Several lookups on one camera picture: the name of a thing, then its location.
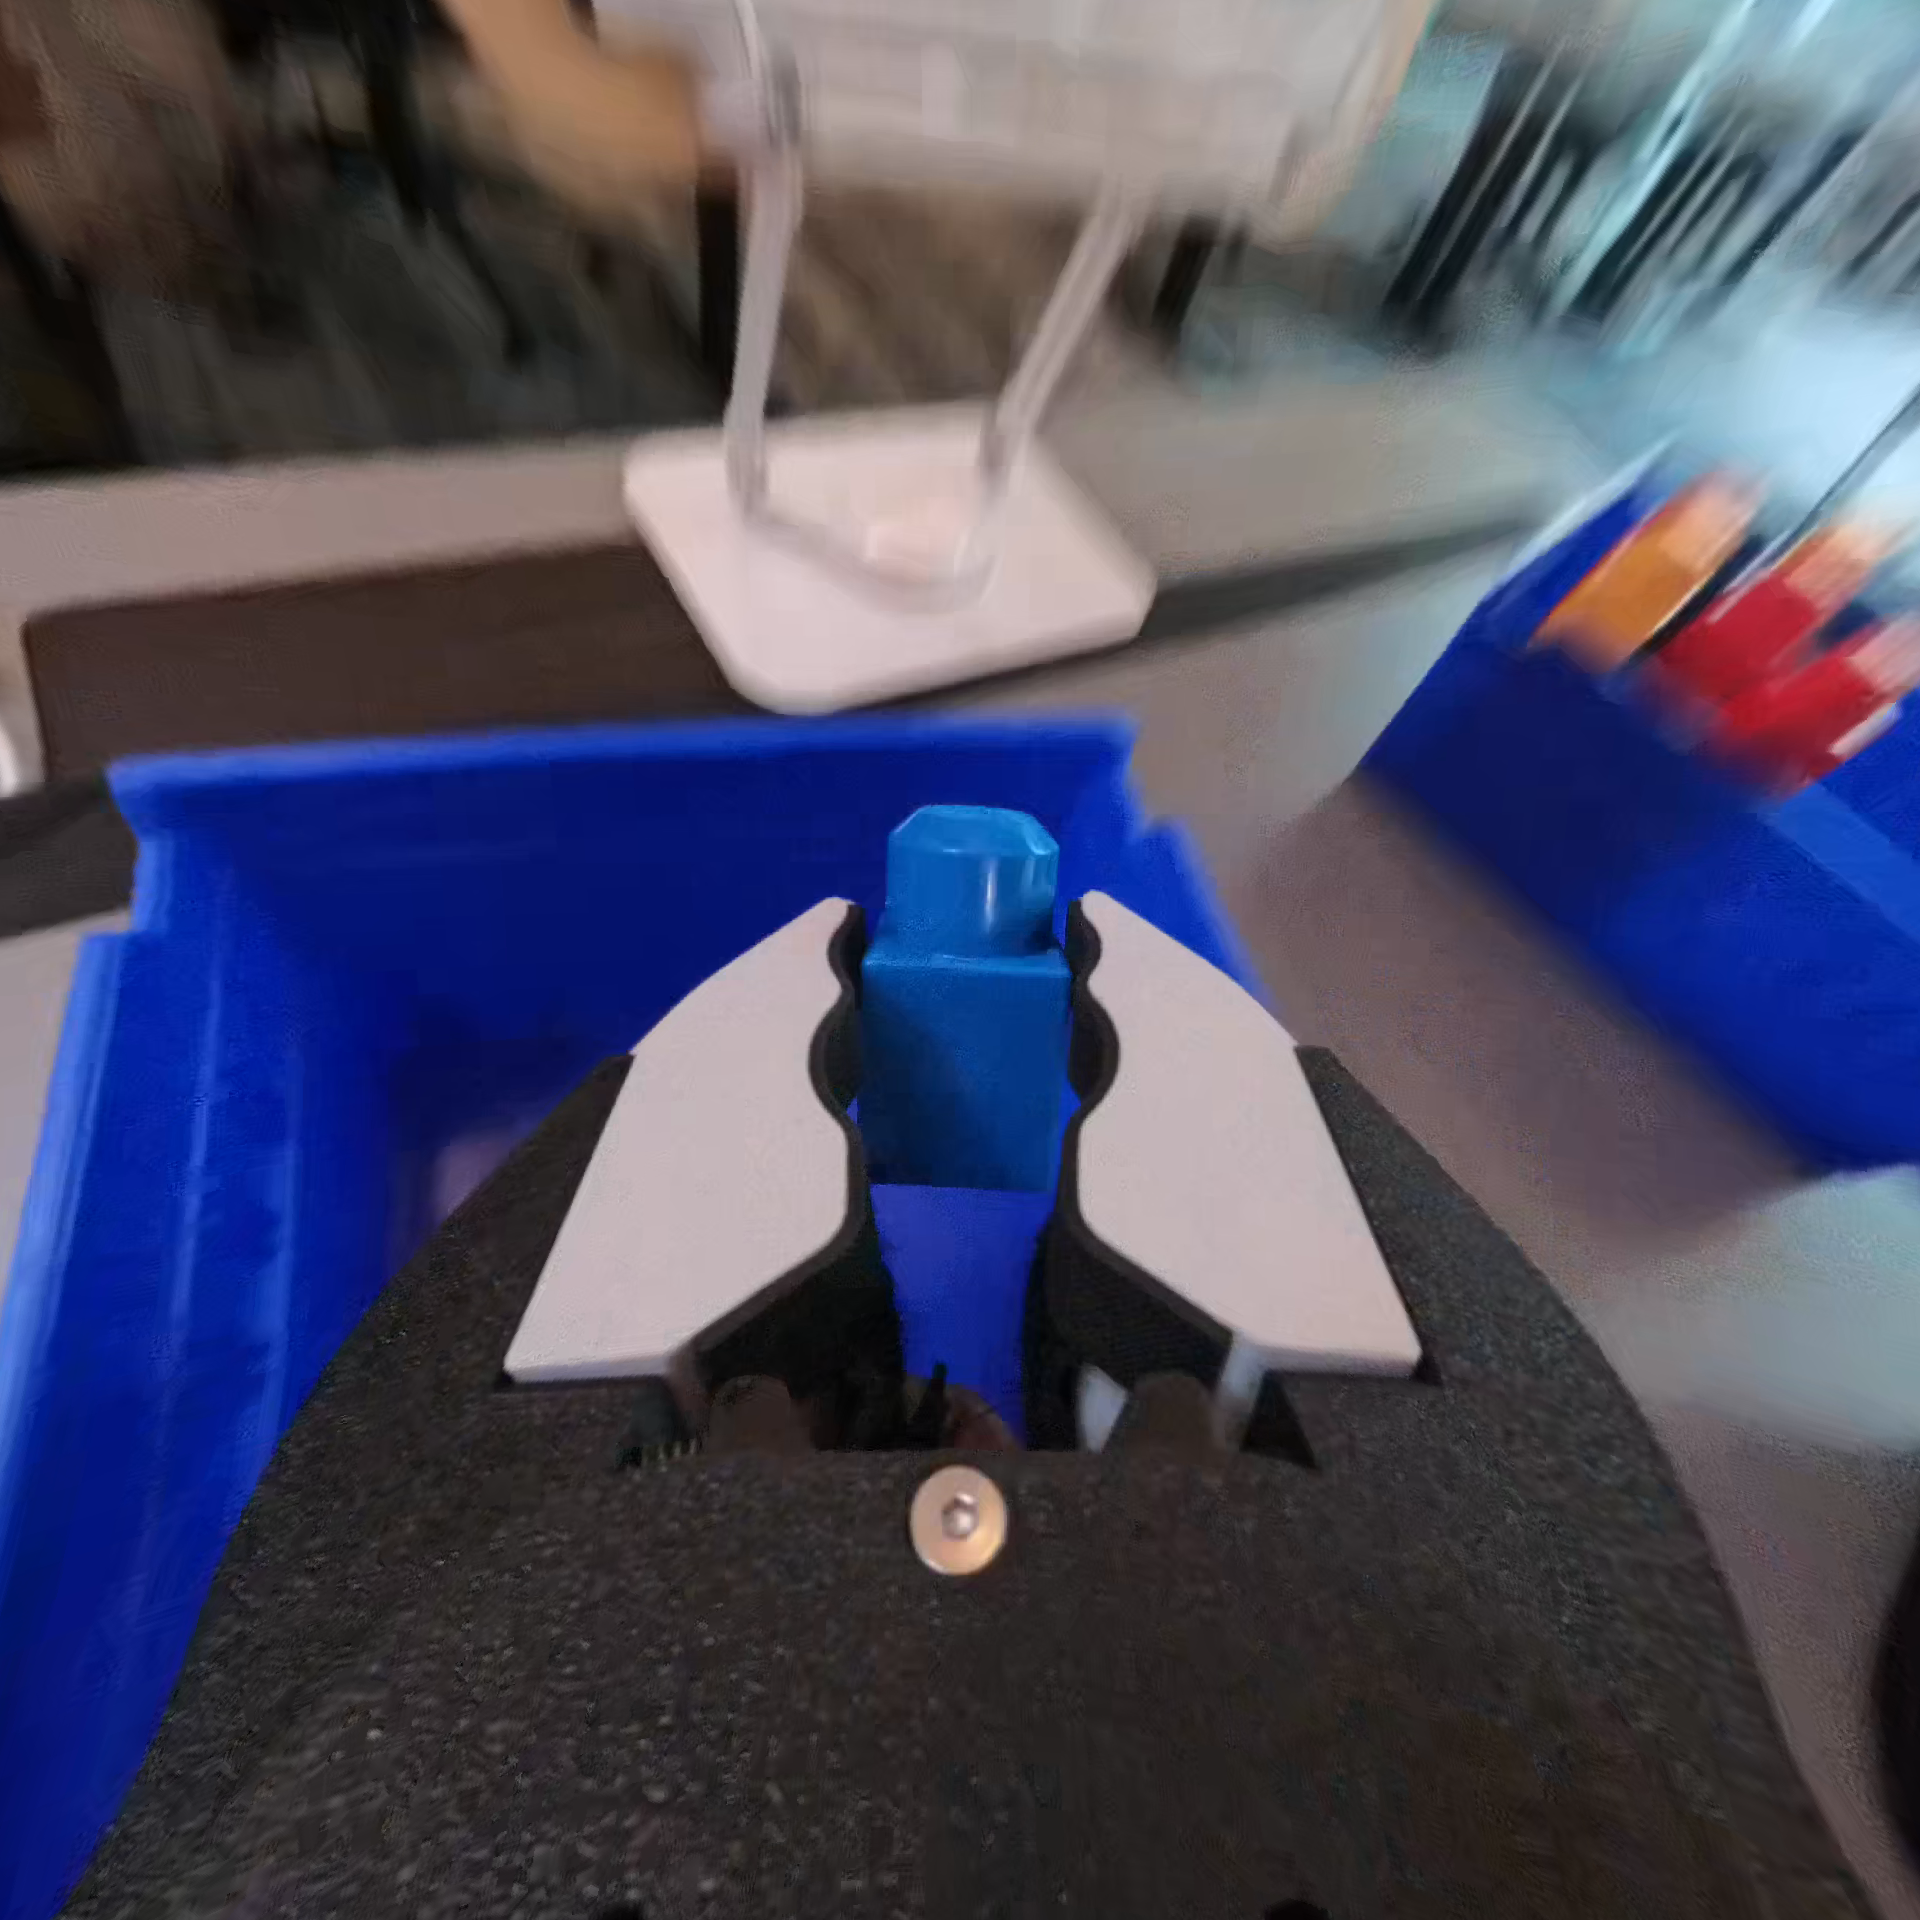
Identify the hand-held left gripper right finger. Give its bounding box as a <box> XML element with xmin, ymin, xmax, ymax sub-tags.
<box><xmin>1027</xmin><ymin>888</ymin><xmax>1424</xmax><ymax>1450</ymax></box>

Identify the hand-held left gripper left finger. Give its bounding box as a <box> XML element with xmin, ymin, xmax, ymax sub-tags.
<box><xmin>502</xmin><ymin>896</ymin><xmax>906</xmax><ymax>1450</ymax></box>

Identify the blue mega block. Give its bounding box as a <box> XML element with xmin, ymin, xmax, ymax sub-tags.
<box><xmin>858</xmin><ymin>804</ymin><xmax>1077</xmax><ymax>1194</ymax></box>

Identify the blue plastic bin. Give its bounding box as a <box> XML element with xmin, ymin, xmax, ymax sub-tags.
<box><xmin>1358</xmin><ymin>451</ymin><xmax>1920</xmax><ymax>1172</ymax></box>
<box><xmin>0</xmin><ymin>711</ymin><xmax>1278</xmax><ymax>1920</ymax></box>

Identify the orange mega block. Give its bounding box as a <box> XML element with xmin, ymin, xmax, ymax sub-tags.
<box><xmin>1537</xmin><ymin>478</ymin><xmax>1760</xmax><ymax>670</ymax></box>

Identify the red mega block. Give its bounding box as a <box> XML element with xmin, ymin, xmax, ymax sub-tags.
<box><xmin>1651</xmin><ymin>563</ymin><xmax>1877</xmax><ymax>712</ymax></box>
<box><xmin>1716</xmin><ymin>622</ymin><xmax>1920</xmax><ymax>789</ymax></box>

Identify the clear stand with white base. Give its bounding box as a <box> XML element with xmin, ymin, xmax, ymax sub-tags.
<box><xmin>592</xmin><ymin>0</ymin><xmax>1397</xmax><ymax>717</ymax></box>

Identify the dark brown desk mat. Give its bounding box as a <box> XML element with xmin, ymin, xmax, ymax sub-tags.
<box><xmin>22</xmin><ymin>546</ymin><xmax>741</xmax><ymax>783</ymax></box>

